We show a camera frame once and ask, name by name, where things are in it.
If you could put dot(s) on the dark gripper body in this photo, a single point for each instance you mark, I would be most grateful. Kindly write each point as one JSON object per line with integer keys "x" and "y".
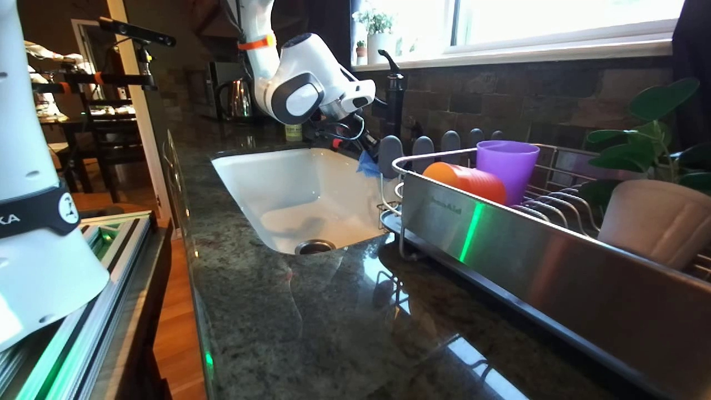
{"x": 344, "y": 129}

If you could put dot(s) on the blue cloth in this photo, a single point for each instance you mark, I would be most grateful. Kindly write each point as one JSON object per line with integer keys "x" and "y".
{"x": 368, "y": 166}

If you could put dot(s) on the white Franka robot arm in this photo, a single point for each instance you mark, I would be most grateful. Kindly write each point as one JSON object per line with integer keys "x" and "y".
{"x": 30, "y": 148}

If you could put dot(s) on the black kitchen faucet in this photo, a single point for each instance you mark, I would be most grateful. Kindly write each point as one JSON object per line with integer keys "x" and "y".
{"x": 394, "y": 96}

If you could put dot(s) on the white kitchen sink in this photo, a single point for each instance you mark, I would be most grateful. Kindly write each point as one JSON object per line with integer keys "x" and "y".
{"x": 297, "y": 185}

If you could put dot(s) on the orange plastic cup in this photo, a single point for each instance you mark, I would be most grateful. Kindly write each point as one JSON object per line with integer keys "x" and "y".
{"x": 467, "y": 180}

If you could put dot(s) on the small windowsill potted plant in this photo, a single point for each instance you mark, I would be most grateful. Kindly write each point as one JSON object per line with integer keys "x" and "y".
{"x": 374, "y": 30}

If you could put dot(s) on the metal sink drain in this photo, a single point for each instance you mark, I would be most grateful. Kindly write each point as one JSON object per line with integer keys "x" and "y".
{"x": 316, "y": 247}

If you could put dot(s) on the black framed panel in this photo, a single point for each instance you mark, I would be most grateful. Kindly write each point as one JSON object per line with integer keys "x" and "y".
{"x": 218, "y": 90}

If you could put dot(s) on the purple plastic cup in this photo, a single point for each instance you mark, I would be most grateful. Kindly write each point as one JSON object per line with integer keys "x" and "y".
{"x": 507, "y": 167}

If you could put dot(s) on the stainless steel dish rack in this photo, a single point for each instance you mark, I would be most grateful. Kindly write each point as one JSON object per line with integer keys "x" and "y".
{"x": 519, "y": 259}

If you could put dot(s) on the black stand bar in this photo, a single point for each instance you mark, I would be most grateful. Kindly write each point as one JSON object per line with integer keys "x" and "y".
{"x": 136, "y": 33}

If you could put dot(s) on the black wooden chair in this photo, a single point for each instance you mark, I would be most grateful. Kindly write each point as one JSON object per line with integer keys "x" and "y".
{"x": 104, "y": 141}

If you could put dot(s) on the green leafy plant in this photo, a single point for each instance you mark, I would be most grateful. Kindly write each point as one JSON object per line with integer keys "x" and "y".
{"x": 652, "y": 148}

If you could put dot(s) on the white machine with green light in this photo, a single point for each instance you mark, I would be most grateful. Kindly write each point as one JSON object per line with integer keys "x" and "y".
{"x": 113, "y": 297}

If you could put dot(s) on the white plant pot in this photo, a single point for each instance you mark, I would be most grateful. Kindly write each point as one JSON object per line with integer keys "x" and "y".
{"x": 659, "y": 219}

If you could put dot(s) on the dark curtain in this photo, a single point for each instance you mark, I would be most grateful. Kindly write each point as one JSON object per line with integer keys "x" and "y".
{"x": 692, "y": 59}

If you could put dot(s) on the white window frame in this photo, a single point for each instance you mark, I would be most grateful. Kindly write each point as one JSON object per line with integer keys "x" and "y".
{"x": 564, "y": 45}

